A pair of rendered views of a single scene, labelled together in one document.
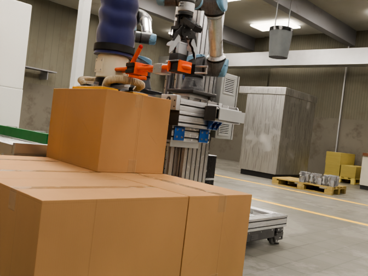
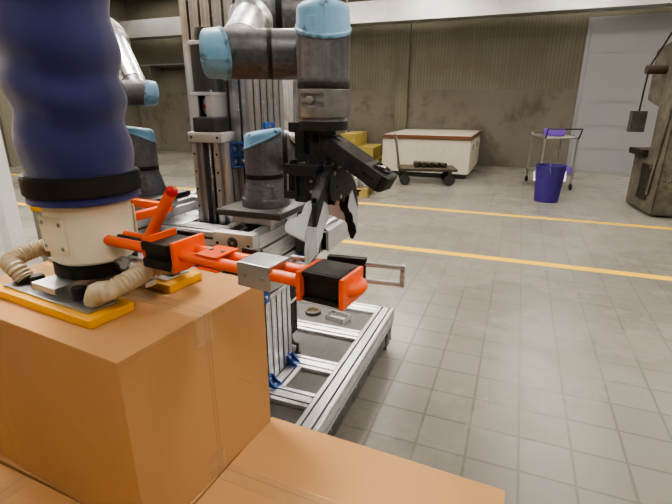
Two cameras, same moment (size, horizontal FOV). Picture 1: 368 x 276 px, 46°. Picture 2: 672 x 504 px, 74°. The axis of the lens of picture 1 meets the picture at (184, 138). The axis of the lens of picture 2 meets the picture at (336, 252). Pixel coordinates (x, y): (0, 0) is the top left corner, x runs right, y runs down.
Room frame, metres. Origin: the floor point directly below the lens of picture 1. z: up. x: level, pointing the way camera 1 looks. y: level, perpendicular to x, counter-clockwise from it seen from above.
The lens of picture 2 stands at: (1.36, 0.30, 1.35)
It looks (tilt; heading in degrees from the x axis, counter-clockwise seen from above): 18 degrees down; 338
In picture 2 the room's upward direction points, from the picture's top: straight up
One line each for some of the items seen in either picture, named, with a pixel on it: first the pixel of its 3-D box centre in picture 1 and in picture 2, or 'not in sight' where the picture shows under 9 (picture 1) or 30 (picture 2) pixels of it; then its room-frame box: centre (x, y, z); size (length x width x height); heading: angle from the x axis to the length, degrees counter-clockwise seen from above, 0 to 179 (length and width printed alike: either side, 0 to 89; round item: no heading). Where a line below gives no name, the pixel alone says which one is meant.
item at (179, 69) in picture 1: (179, 67); (330, 283); (1.99, 0.06, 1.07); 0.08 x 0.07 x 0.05; 40
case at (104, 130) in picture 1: (105, 129); (118, 363); (2.45, 0.44, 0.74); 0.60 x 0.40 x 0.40; 41
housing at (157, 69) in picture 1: (162, 69); (264, 271); (2.09, 0.14, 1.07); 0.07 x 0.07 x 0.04; 40
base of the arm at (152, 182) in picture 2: (141, 82); (142, 179); (3.10, 0.34, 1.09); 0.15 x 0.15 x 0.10
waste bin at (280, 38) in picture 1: (279, 42); not in sight; (8.98, -1.71, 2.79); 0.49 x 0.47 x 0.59; 122
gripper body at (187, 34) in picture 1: (183, 26); (319, 161); (2.02, 0.06, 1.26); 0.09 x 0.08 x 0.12; 40
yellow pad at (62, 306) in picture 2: (94, 86); (59, 291); (2.39, 0.52, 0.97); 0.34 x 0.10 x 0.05; 40
